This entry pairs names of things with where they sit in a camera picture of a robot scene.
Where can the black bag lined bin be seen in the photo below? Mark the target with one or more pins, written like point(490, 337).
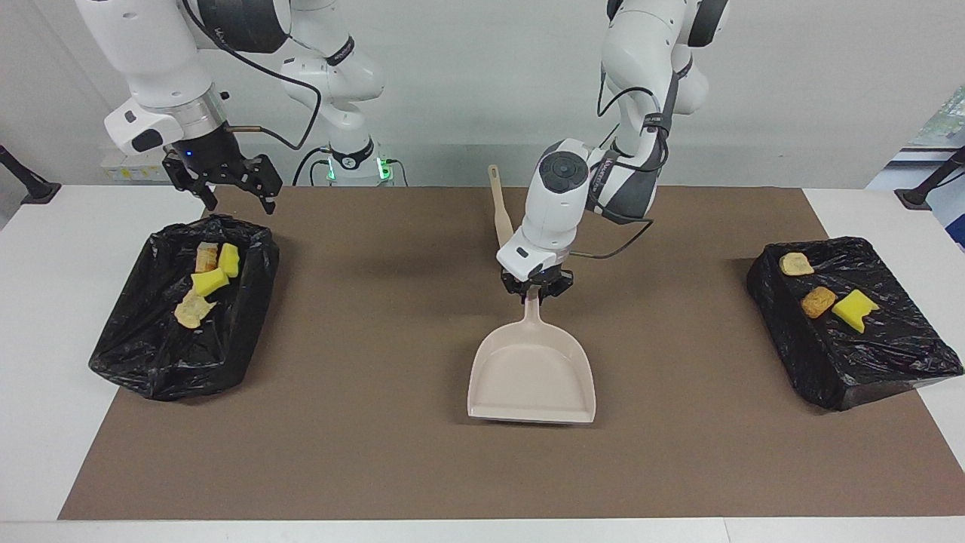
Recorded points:
point(151, 354)
point(867, 362)

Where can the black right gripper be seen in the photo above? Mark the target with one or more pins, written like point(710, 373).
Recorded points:
point(215, 154)

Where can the brown table mat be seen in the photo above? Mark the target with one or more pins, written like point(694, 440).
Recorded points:
point(482, 467)

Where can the white wall socket box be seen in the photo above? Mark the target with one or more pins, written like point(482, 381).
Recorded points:
point(121, 170)

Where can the striped croissant bread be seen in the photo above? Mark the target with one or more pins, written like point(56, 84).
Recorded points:
point(206, 257)

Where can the black camera stand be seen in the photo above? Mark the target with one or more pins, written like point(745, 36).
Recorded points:
point(30, 187)
point(927, 188)

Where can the beige plastic dustpan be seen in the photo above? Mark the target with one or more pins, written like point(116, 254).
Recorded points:
point(531, 369)

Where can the beige hand brush black bristles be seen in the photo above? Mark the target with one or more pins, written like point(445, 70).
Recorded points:
point(501, 219)

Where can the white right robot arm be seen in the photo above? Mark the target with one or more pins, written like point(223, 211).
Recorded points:
point(158, 60)

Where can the pale cracker piece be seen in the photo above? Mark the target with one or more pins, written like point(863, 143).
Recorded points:
point(796, 264)
point(193, 310)

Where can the brown bread nugget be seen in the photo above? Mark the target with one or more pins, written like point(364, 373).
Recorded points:
point(818, 302)

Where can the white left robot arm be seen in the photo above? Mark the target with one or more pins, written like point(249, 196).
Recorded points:
point(558, 204)

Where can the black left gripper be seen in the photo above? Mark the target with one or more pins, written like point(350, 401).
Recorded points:
point(537, 280)

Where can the plain yellow sponge piece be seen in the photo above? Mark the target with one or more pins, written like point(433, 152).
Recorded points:
point(209, 281)

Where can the yellow sponge green backing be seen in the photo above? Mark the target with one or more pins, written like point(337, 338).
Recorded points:
point(229, 259)

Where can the notched yellow sponge piece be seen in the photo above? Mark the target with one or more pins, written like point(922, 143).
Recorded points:
point(854, 310)

